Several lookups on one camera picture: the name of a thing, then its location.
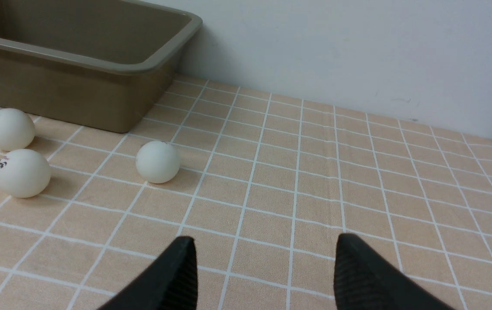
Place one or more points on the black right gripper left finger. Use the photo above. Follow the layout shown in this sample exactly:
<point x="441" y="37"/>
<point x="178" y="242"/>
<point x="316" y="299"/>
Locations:
<point x="169" y="283"/>

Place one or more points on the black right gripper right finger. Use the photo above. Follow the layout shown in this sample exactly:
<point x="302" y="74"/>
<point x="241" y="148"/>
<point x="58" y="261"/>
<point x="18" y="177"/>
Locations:
<point x="364" y="280"/>

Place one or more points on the white ball with logo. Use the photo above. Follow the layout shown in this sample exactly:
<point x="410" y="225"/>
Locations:
<point x="24" y="173"/>

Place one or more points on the checkered beige tablecloth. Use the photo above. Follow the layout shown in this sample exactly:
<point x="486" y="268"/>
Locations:
<point x="266" y="185"/>

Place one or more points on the olive green plastic bin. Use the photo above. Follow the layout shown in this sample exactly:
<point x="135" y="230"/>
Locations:
<point x="96" y="63"/>

